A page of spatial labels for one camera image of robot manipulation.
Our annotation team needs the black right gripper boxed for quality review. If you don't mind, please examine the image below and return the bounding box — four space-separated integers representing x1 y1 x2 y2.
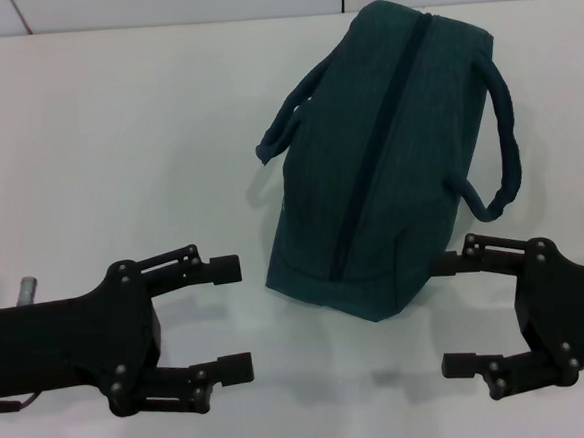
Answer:
425 224 584 405

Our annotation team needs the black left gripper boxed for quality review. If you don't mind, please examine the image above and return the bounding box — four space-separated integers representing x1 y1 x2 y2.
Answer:
0 258 168 427

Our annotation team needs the dark teal fabric lunch bag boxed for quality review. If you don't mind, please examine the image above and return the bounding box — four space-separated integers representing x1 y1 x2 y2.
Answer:
243 0 534 331

